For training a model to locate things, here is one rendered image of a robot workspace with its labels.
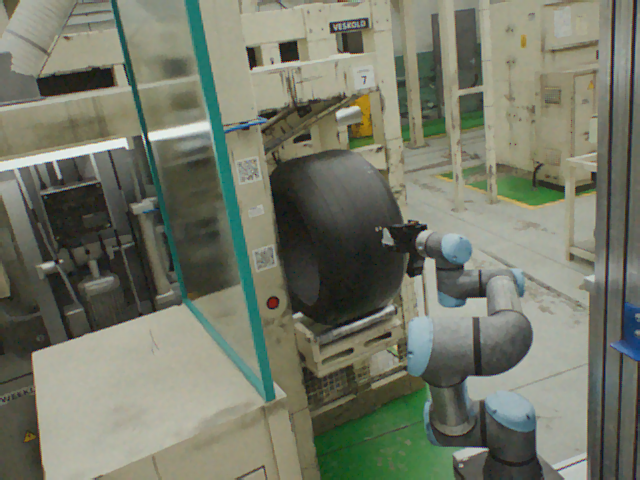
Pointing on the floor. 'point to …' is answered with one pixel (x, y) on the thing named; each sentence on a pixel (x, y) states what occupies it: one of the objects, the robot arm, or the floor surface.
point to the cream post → (253, 230)
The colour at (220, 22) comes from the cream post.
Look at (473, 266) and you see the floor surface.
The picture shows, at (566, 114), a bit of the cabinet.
